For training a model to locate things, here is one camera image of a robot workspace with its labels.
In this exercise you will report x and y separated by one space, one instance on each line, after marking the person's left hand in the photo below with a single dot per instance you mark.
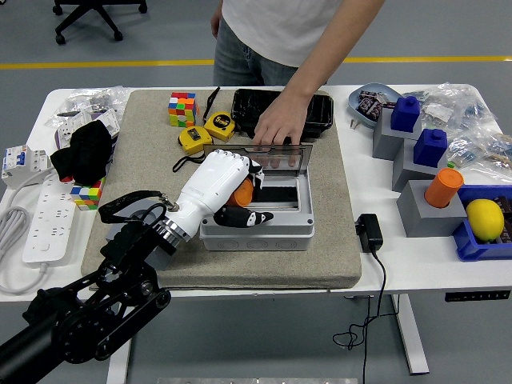
282 124

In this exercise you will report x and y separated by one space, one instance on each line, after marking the person's right hand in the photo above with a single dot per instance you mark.
217 22

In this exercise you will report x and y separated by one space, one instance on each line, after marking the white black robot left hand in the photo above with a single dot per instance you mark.
212 180

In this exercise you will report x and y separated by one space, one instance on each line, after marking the orange cylinder battery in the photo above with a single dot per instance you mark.
443 188
242 194

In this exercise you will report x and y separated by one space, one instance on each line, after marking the grey electrical box clear lid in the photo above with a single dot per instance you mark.
256 240

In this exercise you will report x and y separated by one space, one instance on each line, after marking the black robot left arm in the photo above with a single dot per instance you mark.
120 288

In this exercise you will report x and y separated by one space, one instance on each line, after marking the yellow tape measure round label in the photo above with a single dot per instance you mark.
219 125

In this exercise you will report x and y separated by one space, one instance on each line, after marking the person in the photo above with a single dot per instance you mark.
272 32

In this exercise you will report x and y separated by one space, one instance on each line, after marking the small metal screws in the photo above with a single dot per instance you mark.
354 124

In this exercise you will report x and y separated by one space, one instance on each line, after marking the large colourful puzzle cube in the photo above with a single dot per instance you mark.
182 109

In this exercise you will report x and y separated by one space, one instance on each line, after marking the grey holder block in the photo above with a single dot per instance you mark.
386 144
165 261
406 176
420 220

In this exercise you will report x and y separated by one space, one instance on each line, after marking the blue-grey bowl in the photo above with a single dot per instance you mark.
376 89

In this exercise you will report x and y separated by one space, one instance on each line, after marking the blue plastic block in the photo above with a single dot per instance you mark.
405 116
430 150

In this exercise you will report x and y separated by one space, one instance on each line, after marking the small colourful puzzle cube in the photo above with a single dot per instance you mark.
88 196

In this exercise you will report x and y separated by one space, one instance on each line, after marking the black cloth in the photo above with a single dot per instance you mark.
86 152

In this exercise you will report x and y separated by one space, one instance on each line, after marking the black office chair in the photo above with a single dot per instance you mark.
86 16

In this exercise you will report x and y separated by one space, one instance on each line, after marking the black power adapter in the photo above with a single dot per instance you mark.
370 232

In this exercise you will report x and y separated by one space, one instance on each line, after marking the grey-brown mat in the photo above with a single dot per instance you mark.
328 260

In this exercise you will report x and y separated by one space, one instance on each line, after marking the clear bag of parts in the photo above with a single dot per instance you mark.
96 100
480 148
452 100

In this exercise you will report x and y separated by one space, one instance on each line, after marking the white power strip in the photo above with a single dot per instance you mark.
48 224

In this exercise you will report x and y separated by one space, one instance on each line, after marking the white circuit breaker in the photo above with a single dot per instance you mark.
20 164

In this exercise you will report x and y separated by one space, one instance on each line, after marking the white table leg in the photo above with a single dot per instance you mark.
120 364
412 340

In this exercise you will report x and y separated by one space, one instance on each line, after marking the blue storage bin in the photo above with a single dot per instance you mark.
468 244

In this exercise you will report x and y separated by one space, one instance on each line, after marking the yellow lemon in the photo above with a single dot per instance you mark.
485 220

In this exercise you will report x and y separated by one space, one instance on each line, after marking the dark packets in bin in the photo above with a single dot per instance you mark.
507 212

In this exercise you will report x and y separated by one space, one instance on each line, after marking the black table control panel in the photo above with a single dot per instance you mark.
478 296

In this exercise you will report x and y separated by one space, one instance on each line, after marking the black plastic enclosure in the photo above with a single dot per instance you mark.
248 108

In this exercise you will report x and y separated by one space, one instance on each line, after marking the white wall socket purple edge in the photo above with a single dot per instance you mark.
66 130

